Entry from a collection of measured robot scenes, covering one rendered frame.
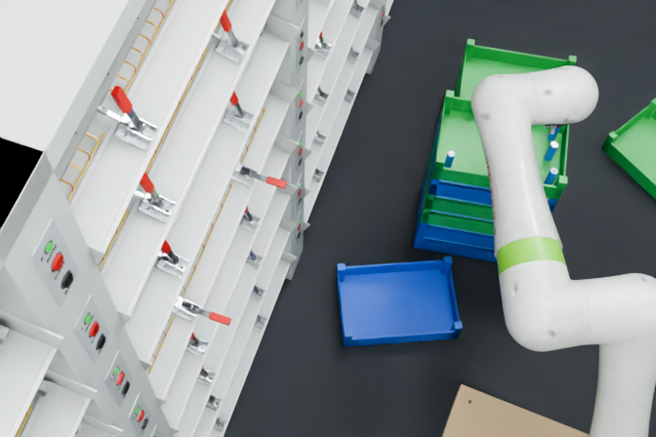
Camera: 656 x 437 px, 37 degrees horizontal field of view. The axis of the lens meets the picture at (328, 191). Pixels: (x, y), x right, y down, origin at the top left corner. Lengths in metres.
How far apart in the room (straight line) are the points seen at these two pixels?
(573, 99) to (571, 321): 0.43
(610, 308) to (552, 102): 0.41
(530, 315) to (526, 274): 0.07
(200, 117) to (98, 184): 0.30
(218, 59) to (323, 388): 1.28
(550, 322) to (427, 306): 0.97
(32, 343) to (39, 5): 0.34
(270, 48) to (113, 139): 0.58
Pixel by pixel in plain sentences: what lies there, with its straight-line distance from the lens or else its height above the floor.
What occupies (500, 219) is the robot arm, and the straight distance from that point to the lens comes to 1.74.
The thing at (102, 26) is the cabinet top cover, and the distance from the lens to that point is 0.91.
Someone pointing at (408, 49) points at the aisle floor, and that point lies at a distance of 2.98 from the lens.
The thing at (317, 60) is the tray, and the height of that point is 0.69.
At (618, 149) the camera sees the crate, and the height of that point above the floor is 0.06.
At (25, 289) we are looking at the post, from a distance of 0.91.
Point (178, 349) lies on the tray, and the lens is 1.62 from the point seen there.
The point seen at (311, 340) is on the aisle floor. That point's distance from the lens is 2.54.
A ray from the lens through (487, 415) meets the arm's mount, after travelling 2.18.
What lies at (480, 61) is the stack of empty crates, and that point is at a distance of 2.79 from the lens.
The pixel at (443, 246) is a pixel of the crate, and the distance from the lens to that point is 2.62.
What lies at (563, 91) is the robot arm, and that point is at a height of 0.91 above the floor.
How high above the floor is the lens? 2.40
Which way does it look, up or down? 62 degrees down
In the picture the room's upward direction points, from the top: 4 degrees clockwise
